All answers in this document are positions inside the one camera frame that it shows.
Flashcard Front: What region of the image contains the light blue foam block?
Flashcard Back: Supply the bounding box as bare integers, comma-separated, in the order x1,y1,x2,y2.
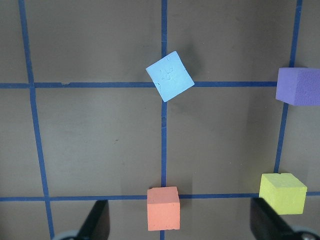
145,51,195,102

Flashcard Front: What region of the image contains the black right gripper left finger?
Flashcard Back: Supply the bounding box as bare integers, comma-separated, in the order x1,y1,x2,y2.
54,199,111,240

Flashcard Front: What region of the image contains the purple foam block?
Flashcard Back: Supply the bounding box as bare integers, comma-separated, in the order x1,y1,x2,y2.
275,67,320,106

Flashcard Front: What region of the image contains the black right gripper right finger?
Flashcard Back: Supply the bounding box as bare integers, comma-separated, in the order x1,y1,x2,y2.
249,197,320,240

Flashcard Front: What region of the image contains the orange foam block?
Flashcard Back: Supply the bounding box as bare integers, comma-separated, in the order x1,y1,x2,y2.
147,186,181,231

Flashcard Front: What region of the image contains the yellow foam block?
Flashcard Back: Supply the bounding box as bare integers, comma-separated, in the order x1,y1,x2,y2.
259,173,308,215

